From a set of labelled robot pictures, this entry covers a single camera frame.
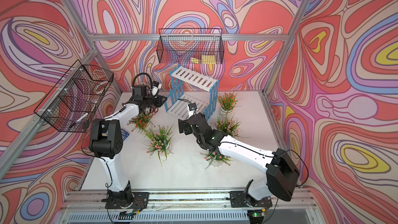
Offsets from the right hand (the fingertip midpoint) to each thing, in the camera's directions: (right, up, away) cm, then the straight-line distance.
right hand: (187, 122), depth 79 cm
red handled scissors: (-28, +6, +33) cm, 43 cm away
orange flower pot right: (+23, +11, +15) cm, 30 cm away
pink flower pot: (-13, -10, -1) cm, 17 cm away
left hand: (-15, +14, +19) cm, 28 cm away
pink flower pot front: (+15, -19, 0) cm, 24 cm away
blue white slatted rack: (-3, +24, +43) cm, 49 cm away
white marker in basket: (-50, +4, -3) cm, 50 cm away
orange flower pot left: (-26, -1, +8) cm, 27 cm away
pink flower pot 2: (+23, -3, +4) cm, 23 cm away
